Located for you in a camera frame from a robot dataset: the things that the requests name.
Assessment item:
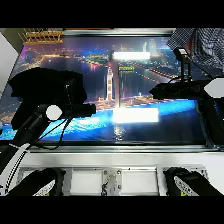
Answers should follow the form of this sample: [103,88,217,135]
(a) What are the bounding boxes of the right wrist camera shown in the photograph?
[172,47,194,83]

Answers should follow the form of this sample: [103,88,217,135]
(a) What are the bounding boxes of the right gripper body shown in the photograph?
[149,79,208,101]

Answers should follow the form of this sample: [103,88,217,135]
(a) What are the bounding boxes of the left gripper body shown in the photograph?
[62,103,98,119]

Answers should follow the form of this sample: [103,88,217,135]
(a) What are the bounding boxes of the black cable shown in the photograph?
[31,116,74,152]

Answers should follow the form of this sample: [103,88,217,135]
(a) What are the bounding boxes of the checked shirt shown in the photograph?
[166,28,224,80]

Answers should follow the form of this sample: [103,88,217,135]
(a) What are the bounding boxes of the black garment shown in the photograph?
[7,67,88,131]

